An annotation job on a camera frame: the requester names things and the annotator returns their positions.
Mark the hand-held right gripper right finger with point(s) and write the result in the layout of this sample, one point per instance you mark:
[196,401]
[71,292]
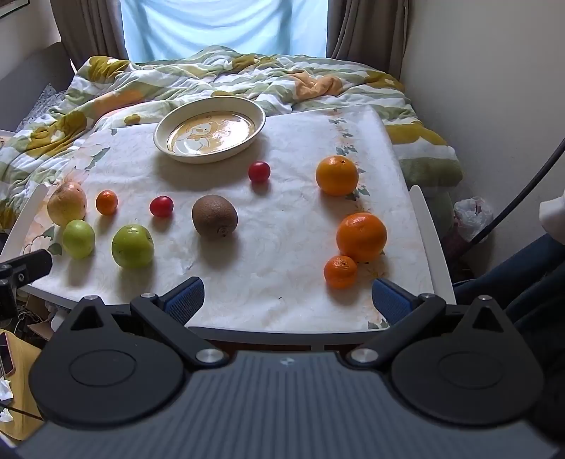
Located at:
[393,300]

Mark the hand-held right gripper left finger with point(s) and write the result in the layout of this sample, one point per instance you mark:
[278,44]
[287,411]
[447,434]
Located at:
[185,300]

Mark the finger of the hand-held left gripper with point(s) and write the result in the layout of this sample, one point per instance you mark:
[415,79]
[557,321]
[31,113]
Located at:
[31,265]

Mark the small green apple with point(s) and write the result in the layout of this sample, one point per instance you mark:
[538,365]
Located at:
[78,238]

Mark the large orange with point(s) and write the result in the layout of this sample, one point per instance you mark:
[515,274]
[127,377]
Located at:
[337,175]
[361,237]

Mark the large green apple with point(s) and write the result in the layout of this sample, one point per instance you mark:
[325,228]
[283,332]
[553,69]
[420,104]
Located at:
[132,246]

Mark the red cherry tomato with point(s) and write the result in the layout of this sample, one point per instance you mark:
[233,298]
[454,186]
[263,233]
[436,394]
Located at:
[259,171]
[161,206]

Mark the cream plate with bear print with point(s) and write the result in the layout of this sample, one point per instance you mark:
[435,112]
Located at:
[207,132]

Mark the small mandarin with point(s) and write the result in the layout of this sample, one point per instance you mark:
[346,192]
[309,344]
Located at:
[340,272]

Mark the cardboard box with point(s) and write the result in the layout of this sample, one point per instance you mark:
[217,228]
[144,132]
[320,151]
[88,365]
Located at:
[39,330]

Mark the white table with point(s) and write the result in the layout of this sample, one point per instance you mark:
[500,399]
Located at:
[435,247]

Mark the yellow-pink pear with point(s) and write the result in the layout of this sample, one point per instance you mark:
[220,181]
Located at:
[66,204]

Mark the brown kiwi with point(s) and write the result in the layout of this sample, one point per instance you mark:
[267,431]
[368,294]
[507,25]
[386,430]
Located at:
[215,216]

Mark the phone with pink case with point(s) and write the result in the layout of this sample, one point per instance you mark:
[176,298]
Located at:
[5,353]

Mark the tiny orange kumquat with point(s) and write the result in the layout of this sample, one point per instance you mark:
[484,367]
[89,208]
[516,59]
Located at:
[107,202]

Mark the white plastic bag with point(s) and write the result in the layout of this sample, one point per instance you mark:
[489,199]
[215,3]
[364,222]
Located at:
[473,214]

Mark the yellow wooden side table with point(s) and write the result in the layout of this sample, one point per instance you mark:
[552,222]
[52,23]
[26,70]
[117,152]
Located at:
[24,388]

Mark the crumpled white tissue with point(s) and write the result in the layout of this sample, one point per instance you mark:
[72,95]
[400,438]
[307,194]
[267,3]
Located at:
[4,390]

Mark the person's dark blue trouser leg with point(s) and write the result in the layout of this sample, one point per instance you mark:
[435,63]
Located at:
[529,273]

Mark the grey patterned pillow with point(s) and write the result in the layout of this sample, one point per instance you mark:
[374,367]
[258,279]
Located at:
[44,99]

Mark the white garment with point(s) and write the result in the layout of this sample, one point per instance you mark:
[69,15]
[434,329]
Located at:
[554,216]

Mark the grey bed headboard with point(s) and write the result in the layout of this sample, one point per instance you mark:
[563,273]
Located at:
[31,70]

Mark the green striped floral blanket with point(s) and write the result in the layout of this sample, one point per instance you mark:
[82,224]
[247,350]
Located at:
[265,84]

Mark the brown curtain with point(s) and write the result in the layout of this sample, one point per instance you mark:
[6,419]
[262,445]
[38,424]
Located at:
[88,26]
[366,31]

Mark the sheer pale blue curtain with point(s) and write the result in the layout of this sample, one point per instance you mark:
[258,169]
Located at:
[220,22]

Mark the framed wall picture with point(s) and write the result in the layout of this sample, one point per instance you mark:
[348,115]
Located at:
[9,5]

